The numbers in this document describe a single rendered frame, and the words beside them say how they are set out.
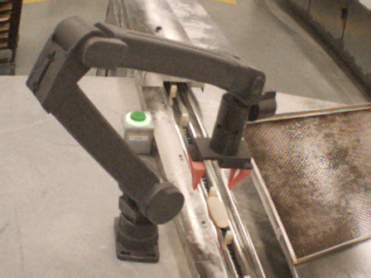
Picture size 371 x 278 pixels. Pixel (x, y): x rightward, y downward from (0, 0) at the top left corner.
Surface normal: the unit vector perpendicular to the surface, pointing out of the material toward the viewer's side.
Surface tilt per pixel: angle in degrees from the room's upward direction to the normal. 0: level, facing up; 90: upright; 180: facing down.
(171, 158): 0
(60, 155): 0
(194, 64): 87
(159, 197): 90
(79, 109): 91
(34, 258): 0
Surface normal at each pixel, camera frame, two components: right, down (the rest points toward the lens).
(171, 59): 0.65, 0.47
